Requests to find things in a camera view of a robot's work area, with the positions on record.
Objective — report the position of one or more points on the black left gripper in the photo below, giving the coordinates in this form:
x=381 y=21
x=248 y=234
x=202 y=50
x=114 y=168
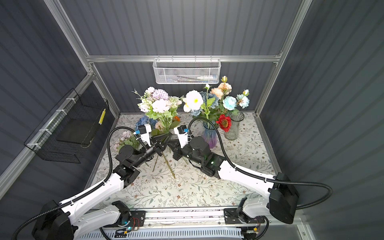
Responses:
x=158 y=147

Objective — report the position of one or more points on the aluminium front rail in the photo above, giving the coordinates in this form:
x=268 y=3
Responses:
x=180 y=216

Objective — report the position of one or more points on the mixed flower bouquet pile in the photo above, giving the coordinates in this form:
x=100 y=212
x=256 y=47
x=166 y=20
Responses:
x=129 y=138

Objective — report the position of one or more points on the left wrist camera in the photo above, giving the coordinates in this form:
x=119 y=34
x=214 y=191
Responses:
x=143 y=135

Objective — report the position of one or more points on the white wire mesh basket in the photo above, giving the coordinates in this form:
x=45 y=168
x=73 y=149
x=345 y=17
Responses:
x=188 y=72

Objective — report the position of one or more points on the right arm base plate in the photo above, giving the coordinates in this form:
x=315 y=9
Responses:
x=232 y=217

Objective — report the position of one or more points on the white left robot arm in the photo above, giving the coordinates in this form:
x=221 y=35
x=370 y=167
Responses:
x=53 y=224

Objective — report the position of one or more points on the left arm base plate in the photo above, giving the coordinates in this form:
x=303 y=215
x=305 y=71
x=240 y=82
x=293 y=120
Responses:
x=134 y=219

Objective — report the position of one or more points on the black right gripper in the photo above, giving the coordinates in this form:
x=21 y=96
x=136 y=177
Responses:
x=175 y=143

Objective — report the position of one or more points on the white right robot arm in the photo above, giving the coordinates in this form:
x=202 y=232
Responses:
x=279 y=200

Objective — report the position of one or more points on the light blue flower stem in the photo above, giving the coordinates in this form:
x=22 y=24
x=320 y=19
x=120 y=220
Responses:
x=230 y=104

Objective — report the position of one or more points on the blue purple glass vase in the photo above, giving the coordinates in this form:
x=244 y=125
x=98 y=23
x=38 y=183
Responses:
x=210 y=135

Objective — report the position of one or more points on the white small flower stem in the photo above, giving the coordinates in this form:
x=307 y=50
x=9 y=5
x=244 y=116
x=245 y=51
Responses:
x=193 y=100

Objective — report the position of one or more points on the peach pink rose stem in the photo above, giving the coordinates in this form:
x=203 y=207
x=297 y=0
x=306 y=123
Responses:
x=223 y=89

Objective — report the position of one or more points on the lilac white mixed bouquet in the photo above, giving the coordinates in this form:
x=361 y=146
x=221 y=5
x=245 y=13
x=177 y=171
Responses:
x=158 y=105

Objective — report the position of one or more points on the clear ribbed glass vase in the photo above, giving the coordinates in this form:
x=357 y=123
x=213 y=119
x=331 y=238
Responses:
x=234 y=130

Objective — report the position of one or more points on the black wire wall basket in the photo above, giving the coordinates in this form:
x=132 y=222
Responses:
x=69 y=132

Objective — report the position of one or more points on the red sunflower stem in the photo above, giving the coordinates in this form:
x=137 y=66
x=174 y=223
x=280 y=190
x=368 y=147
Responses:
x=224 y=122

